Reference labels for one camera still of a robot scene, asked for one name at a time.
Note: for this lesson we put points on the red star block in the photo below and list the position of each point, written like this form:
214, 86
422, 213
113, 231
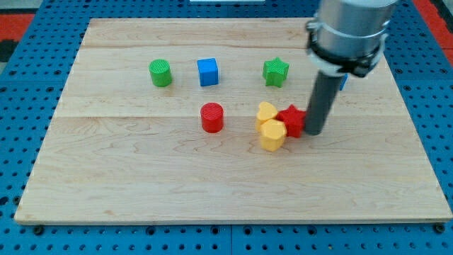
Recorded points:
294, 120

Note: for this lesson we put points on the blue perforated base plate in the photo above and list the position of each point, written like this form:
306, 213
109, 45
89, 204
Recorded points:
34, 77

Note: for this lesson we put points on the yellow hexagon block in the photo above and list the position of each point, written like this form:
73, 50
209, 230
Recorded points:
272, 135

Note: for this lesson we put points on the green star block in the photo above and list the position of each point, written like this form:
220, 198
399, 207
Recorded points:
275, 72

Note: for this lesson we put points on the wooden board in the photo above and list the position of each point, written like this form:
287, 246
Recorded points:
122, 151

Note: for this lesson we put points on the blue cube block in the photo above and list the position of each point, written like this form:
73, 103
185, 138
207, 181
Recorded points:
208, 72

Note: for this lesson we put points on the green cylinder block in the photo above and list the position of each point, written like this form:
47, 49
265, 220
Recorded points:
160, 72

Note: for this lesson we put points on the blue block behind rod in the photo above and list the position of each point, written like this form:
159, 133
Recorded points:
343, 82

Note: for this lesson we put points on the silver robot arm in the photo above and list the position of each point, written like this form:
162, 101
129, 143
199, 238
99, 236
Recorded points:
348, 36

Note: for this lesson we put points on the yellow heart block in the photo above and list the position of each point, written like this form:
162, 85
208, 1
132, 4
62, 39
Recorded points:
266, 111

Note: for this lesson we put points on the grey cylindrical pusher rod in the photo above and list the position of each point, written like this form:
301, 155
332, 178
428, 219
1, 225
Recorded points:
321, 100

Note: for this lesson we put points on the red cylinder block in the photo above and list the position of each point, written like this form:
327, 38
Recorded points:
212, 115

